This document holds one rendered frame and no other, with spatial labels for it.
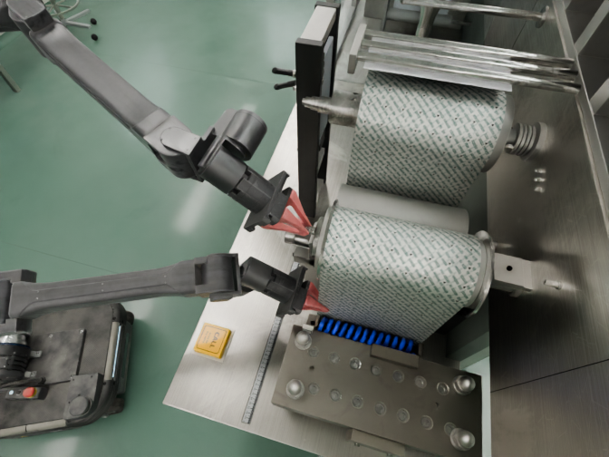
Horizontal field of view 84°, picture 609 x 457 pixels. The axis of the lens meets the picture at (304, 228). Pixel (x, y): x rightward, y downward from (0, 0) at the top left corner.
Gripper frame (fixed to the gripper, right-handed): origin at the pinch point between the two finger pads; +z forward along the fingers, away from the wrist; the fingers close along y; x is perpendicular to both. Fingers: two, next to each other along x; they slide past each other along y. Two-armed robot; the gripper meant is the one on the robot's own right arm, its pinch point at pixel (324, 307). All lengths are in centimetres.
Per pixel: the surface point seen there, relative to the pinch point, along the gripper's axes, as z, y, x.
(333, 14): -28, -45, 26
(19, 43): -242, -210, -263
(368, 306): 3.3, 0.2, 10.6
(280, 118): -10, -176, -129
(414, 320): 11.5, 0.2, 14.4
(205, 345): -15.6, 11.7, -25.8
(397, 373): 17.2, 7.9, 5.0
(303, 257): -9.3, -7.2, 2.4
